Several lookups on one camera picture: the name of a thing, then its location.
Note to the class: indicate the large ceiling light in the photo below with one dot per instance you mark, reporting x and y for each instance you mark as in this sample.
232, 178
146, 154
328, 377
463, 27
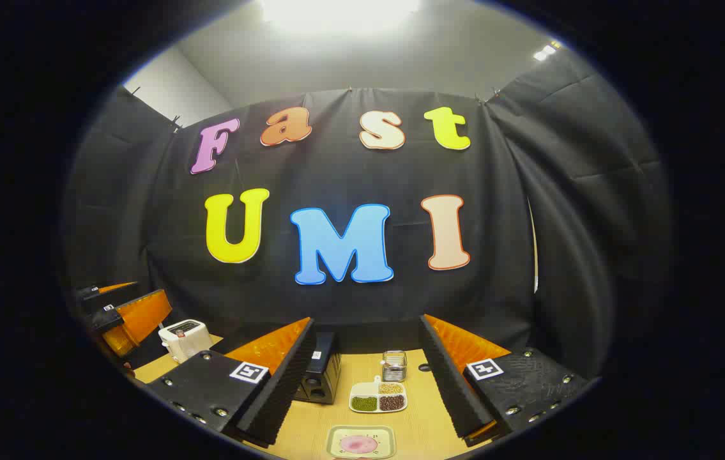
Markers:
336, 13

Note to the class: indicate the pink ham slice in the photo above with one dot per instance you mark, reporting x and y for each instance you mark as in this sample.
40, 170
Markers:
359, 444

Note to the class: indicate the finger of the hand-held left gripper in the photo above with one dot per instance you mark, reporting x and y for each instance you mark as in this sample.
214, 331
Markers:
138, 316
97, 292

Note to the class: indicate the white toaster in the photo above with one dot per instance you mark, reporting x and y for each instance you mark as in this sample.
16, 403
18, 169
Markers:
184, 338

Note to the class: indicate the cream square plate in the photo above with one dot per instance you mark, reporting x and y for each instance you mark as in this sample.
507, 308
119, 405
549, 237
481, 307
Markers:
336, 447

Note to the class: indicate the green mung beans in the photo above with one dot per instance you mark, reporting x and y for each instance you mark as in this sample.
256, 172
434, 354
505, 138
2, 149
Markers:
364, 404

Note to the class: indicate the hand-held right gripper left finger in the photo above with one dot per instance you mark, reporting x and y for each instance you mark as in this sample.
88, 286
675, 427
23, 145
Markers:
285, 383

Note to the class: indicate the red beans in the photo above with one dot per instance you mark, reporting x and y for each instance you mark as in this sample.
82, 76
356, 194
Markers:
392, 402

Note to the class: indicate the white divided plate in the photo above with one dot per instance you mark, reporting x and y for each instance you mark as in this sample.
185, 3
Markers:
362, 388

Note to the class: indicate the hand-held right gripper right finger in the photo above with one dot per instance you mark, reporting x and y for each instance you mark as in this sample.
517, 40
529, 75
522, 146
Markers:
448, 383

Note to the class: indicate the small ceiling light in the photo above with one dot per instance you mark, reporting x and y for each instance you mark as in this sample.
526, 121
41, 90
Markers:
545, 51

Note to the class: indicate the yellow soybeans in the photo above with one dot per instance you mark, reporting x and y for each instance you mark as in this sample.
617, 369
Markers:
391, 388

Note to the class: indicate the black electric oven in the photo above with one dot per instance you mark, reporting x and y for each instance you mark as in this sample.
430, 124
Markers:
324, 370

